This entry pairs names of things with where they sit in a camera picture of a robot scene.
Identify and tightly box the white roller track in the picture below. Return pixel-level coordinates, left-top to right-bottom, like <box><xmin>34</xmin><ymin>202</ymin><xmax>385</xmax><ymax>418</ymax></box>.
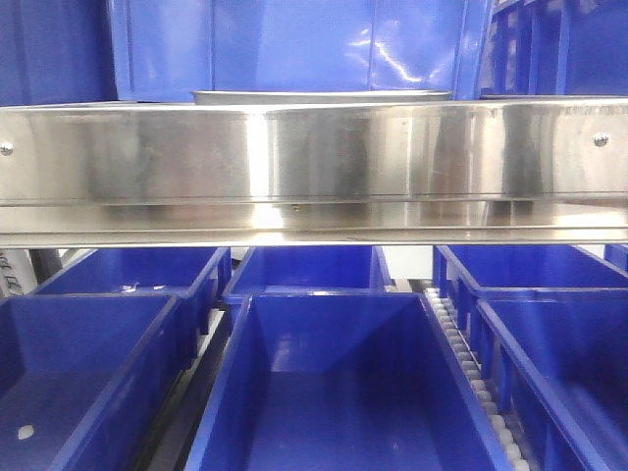
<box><xmin>423</xmin><ymin>287</ymin><xmax>530</xmax><ymax>470</ymax></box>

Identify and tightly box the large blue upper bin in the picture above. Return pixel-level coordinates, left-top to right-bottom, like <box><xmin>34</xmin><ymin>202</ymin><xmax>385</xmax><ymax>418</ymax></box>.
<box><xmin>107</xmin><ymin>1</ymin><xmax>493</xmax><ymax>102</ymax></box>

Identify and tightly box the blue upper left bin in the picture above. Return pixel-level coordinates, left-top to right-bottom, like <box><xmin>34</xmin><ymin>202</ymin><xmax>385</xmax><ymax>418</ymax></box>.
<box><xmin>1</xmin><ymin>1</ymin><xmax>117</xmax><ymax>106</ymax></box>

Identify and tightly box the blue lower centre bin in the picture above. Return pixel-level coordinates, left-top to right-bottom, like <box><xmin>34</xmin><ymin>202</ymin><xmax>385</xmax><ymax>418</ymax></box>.
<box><xmin>186</xmin><ymin>293</ymin><xmax>510</xmax><ymax>470</ymax></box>

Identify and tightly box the blue lower left bin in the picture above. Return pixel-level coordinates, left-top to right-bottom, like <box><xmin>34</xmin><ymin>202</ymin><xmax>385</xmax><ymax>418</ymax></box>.
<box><xmin>1</xmin><ymin>295</ymin><xmax>180</xmax><ymax>470</ymax></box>

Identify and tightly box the blue rear centre bin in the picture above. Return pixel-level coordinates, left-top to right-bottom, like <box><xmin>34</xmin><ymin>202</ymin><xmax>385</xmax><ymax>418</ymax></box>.
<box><xmin>223</xmin><ymin>245</ymin><xmax>394</xmax><ymax>323</ymax></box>

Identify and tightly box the silver metal tray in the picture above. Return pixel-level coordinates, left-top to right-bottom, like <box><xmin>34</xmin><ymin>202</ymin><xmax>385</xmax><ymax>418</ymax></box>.
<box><xmin>191</xmin><ymin>89</ymin><xmax>452</xmax><ymax>106</ymax></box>

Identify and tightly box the stainless steel shelf rail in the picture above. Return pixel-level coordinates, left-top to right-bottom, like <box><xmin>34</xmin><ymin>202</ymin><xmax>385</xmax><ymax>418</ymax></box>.
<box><xmin>1</xmin><ymin>97</ymin><xmax>627</xmax><ymax>248</ymax></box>

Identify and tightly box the blue upper right bin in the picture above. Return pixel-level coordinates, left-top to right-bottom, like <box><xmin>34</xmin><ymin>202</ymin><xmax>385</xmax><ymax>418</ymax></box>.
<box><xmin>480</xmin><ymin>0</ymin><xmax>627</xmax><ymax>96</ymax></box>

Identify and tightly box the blue lower right bin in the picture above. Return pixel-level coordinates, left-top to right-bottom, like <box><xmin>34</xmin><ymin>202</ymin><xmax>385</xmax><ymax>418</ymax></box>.
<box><xmin>477</xmin><ymin>298</ymin><xmax>627</xmax><ymax>470</ymax></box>

